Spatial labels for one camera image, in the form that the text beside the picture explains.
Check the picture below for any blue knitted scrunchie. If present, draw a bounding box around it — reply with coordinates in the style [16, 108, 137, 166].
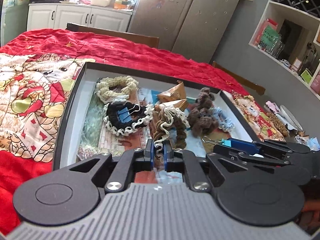
[212, 107, 235, 132]

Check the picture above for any brown cream-trim scrunchie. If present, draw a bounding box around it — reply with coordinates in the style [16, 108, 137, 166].
[152, 106, 190, 155]

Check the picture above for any brown paper pyramid packet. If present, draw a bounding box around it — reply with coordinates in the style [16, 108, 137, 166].
[157, 81, 187, 102]

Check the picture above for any brown beaded coaster mat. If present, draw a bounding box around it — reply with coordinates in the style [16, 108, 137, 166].
[266, 112, 290, 137]

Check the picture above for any white plate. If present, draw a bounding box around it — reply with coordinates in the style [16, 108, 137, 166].
[280, 105, 303, 132]

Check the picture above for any black white-trim scrunchie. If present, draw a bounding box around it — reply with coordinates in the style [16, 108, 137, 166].
[103, 101, 154, 137]

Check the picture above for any blue binder clip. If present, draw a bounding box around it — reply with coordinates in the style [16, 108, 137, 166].
[117, 105, 140, 123]

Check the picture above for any colourful book in box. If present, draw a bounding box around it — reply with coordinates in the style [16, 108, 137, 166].
[77, 88, 235, 184]

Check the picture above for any black shallow cardboard box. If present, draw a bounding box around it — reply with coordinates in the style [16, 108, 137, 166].
[52, 61, 261, 172]

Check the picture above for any cream braided scrunchie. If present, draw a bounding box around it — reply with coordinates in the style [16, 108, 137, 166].
[95, 76, 139, 104]

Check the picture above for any dark wooden chair back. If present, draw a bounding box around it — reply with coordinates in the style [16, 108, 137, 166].
[66, 23, 159, 48]

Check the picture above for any silver double-door refrigerator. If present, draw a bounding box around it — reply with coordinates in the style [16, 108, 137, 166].
[129, 0, 239, 63]

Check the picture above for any red printed quilt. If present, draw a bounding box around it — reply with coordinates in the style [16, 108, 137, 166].
[0, 28, 287, 235]

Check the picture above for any white storage container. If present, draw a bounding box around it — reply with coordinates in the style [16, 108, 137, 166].
[91, 0, 112, 7]

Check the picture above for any white kitchen cabinet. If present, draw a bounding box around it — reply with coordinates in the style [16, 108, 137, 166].
[27, 3, 132, 32]

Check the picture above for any white wall shelf unit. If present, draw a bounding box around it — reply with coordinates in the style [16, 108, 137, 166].
[249, 0, 319, 97]

